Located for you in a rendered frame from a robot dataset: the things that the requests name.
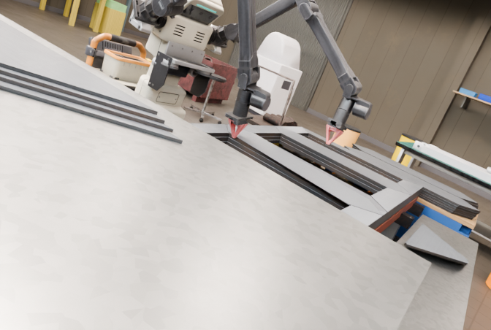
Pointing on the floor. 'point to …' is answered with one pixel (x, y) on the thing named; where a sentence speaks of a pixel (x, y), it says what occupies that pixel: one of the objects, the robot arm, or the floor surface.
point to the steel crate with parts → (222, 90)
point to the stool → (208, 98)
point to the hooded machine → (287, 52)
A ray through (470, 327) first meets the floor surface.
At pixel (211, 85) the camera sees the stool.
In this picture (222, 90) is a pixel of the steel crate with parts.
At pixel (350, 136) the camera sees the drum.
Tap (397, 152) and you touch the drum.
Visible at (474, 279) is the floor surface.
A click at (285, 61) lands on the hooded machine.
